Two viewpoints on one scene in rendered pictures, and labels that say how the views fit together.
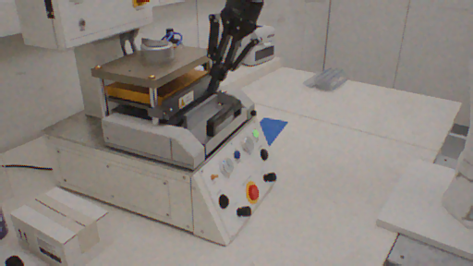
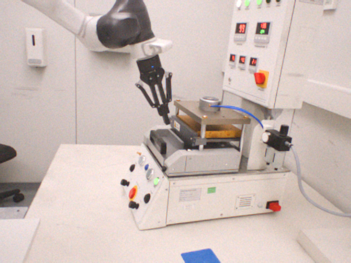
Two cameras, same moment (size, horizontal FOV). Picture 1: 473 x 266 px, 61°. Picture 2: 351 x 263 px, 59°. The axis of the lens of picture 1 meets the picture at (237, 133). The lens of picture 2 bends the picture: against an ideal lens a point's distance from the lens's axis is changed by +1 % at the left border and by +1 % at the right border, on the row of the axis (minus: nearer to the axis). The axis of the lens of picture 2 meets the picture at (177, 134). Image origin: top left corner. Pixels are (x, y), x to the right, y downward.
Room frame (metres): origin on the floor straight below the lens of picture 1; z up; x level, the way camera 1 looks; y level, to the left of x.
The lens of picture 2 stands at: (1.62, -0.67, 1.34)
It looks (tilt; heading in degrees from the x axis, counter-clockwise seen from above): 18 degrees down; 133
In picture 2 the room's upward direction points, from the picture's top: 6 degrees clockwise
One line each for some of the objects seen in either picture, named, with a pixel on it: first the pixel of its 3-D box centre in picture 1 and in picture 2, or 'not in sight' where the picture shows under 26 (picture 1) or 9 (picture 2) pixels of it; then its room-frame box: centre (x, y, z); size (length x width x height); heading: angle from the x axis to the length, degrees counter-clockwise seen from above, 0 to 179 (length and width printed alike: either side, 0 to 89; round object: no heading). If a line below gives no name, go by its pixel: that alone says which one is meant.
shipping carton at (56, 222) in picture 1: (63, 227); not in sight; (0.71, 0.39, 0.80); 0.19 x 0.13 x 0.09; 55
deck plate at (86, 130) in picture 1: (153, 122); (211, 155); (0.98, 0.23, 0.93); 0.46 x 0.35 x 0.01; 64
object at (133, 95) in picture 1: (162, 74); (208, 120); (0.97, 0.19, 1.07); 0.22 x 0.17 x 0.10; 154
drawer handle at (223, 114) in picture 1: (224, 116); (157, 141); (0.89, 0.03, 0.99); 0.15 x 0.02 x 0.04; 154
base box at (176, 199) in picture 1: (172, 151); (200, 179); (0.98, 0.18, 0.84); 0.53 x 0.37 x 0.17; 64
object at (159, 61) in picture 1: (153, 65); (218, 116); (1.00, 0.22, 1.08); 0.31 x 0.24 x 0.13; 154
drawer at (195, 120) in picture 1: (177, 113); (193, 144); (0.95, 0.15, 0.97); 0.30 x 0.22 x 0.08; 64
